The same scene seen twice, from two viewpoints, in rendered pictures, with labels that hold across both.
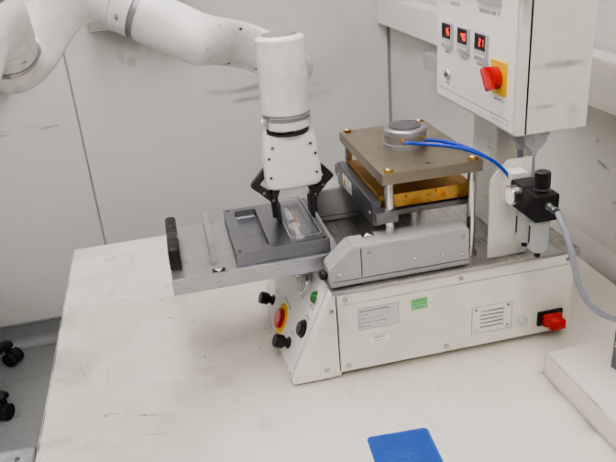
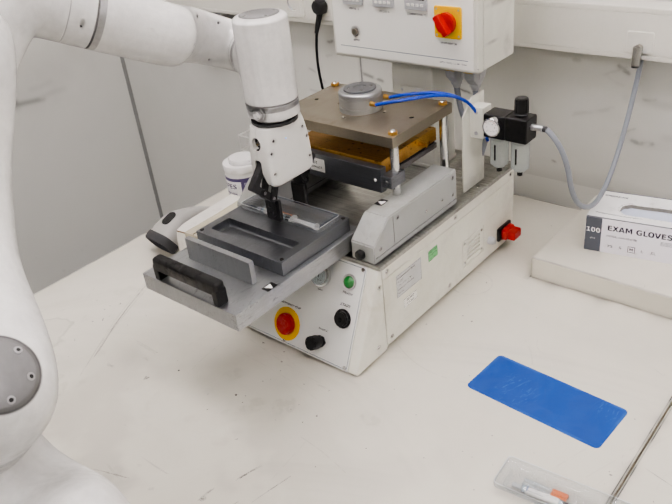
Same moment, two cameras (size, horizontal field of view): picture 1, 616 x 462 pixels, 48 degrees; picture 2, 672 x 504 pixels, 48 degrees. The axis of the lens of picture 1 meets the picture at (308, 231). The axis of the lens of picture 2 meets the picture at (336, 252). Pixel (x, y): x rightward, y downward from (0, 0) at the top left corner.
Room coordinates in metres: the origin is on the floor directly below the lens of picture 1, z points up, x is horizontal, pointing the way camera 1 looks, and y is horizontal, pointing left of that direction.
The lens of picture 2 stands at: (0.20, 0.63, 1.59)
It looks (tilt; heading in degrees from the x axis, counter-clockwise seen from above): 31 degrees down; 324
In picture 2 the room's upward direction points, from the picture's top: 7 degrees counter-clockwise
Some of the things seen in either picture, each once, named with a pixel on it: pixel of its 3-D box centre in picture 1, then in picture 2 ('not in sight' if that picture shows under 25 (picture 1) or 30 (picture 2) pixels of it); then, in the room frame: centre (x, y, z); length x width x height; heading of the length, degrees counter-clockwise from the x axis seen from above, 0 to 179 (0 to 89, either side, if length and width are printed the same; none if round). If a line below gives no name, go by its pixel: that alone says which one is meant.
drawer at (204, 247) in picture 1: (249, 239); (254, 249); (1.15, 0.11, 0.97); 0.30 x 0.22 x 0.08; 101
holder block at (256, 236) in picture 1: (273, 229); (273, 230); (1.16, 0.06, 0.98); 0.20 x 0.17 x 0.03; 11
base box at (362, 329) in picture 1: (406, 280); (377, 242); (1.19, -0.19, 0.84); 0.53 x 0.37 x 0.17; 101
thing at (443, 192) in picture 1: (406, 168); (366, 131); (1.20, -0.19, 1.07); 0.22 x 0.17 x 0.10; 11
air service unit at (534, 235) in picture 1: (528, 209); (506, 136); (1.02, -0.36, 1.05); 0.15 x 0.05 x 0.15; 11
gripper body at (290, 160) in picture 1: (290, 153); (278, 143); (1.17, 0.02, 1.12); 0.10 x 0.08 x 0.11; 101
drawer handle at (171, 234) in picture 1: (172, 242); (188, 279); (1.13, 0.24, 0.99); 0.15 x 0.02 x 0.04; 11
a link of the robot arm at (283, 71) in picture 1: (282, 71); (264, 55); (1.17, 0.02, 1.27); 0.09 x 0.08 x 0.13; 169
